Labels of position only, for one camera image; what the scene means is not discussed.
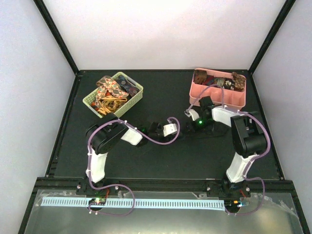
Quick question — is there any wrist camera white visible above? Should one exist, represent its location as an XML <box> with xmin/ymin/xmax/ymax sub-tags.
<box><xmin>184</xmin><ymin>109</ymin><xmax>200</xmax><ymax>121</ymax></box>
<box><xmin>163</xmin><ymin>123</ymin><xmax>178</xmax><ymax>137</ymax></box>

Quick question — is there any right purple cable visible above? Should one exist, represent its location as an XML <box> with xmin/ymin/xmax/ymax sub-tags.
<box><xmin>186</xmin><ymin>84</ymin><xmax>272</xmax><ymax>216</ymax></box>

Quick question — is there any yellow necktie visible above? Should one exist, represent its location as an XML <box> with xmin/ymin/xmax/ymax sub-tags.
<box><xmin>97</xmin><ymin>96</ymin><xmax>128</xmax><ymax>115</ymax></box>

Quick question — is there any black aluminium front rail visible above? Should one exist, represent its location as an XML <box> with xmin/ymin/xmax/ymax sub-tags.
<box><xmin>34</xmin><ymin>177</ymin><xmax>295</xmax><ymax>193</ymax></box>

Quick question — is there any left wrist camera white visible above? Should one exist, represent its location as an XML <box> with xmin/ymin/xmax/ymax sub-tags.
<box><xmin>163</xmin><ymin>123</ymin><xmax>178</xmax><ymax>137</ymax></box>

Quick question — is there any pink divided organizer box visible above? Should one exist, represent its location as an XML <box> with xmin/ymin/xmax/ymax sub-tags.
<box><xmin>189</xmin><ymin>68</ymin><xmax>247</xmax><ymax>110</ymax></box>

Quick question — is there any rolled dark floral tie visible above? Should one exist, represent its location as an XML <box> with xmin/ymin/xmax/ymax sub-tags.
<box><xmin>223</xmin><ymin>78</ymin><xmax>235</xmax><ymax>91</ymax></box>

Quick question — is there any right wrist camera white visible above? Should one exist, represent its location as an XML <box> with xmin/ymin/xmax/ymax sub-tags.
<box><xmin>184</xmin><ymin>109</ymin><xmax>200</xmax><ymax>121</ymax></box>

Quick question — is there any black frame post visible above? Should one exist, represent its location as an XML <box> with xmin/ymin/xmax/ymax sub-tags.
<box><xmin>33</xmin><ymin>0</ymin><xmax>79</xmax><ymax>75</ymax></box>
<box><xmin>248</xmin><ymin>0</ymin><xmax>296</xmax><ymax>75</ymax></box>

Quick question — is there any light blue cable duct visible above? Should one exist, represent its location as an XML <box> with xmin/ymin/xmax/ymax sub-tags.
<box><xmin>40</xmin><ymin>197</ymin><xmax>225</xmax><ymax>211</ymax></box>

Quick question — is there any rolled olive tie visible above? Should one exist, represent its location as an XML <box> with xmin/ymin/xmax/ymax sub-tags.
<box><xmin>214</xmin><ymin>77</ymin><xmax>226</xmax><ymax>87</ymax></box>

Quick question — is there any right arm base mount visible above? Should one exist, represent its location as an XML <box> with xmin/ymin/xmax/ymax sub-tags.
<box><xmin>205</xmin><ymin>178</ymin><xmax>251</xmax><ymax>199</ymax></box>

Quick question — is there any rolled brown dotted tie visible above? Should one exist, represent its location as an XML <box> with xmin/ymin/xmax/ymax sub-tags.
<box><xmin>232</xmin><ymin>72</ymin><xmax>246</xmax><ymax>92</ymax></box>

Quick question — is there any left black frame post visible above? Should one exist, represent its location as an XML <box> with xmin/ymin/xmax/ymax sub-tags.
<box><xmin>33</xmin><ymin>0</ymin><xmax>79</xmax><ymax>75</ymax></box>

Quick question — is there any black necktie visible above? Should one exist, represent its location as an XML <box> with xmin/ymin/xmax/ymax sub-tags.
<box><xmin>178</xmin><ymin>127</ymin><xmax>229</xmax><ymax>140</ymax></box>

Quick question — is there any rolled red tie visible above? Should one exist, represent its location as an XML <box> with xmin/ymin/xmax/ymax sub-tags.
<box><xmin>202</xmin><ymin>75</ymin><xmax>215</xmax><ymax>86</ymax></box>

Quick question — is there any navy patterned necktie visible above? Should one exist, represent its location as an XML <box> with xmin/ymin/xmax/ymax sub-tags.
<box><xmin>115</xmin><ymin>75</ymin><xmax>139</xmax><ymax>97</ymax></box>

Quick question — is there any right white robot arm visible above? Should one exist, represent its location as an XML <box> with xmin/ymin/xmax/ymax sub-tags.
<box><xmin>185</xmin><ymin>96</ymin><xmax>271</xmax><ymax>196</ymax></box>

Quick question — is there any green plastic basket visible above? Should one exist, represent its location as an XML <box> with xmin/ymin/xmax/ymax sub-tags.
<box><xmin>82</xmin><ymin>72</ymin><xmax>143</xmax><ymax>118</ymax></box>

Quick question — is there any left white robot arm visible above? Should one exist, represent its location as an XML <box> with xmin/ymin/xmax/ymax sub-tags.
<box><xmin>86</xmin><ymin>113</ymin><xmax>180</xmax><ymax>195</ymax></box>

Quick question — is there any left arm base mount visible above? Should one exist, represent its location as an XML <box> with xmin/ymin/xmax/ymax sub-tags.
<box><xmin>76</xmin><ymin>178</ymin><xmax>121</xmax><ymax>196</ymax></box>

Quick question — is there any floral orange necktie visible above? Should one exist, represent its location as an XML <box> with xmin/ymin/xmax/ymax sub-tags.
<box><xmin>95</xmin><ymin>76</ymin><xmax>129</xmax><ymax>107</ymax></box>

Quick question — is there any right black frame post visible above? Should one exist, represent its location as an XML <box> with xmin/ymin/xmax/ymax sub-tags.
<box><xmin>248</xmin><ymin>0</ymin><xmax>296</xmax><ymax>75</ymax></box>

